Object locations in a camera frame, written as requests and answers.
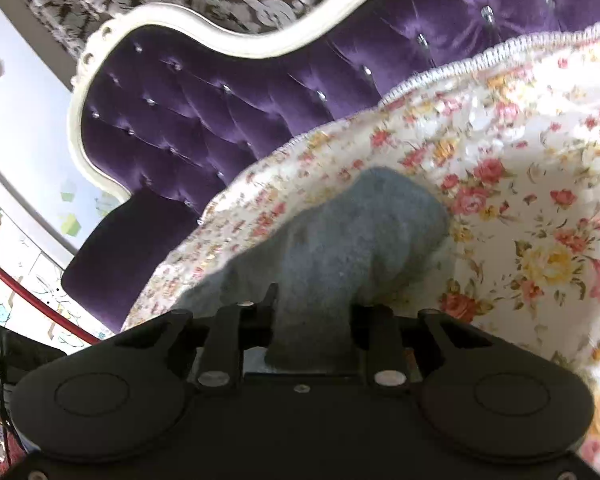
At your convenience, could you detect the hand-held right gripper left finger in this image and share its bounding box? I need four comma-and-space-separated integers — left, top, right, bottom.
114, 283, 279, 391

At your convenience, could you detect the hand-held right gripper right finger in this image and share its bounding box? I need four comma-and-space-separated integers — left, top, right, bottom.
352, 304, 493, 393

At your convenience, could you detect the grey argyle sweater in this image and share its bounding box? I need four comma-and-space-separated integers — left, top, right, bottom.
172, 165, 453, 376

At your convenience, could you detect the purple velvet bed side panel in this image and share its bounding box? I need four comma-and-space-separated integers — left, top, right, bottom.
61, 192, 203, 335

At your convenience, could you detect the floral bedspread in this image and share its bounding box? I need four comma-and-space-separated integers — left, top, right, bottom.
122, 17, 600, 480

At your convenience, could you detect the black box device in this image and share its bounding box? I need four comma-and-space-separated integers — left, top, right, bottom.
0, 325, 68, 411

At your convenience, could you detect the purple tufted headboard white frame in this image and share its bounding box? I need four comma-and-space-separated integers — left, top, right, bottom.
67, 0, 600, 211

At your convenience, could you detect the red hose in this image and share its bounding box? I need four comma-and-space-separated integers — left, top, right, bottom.
0, 255, 103, 346

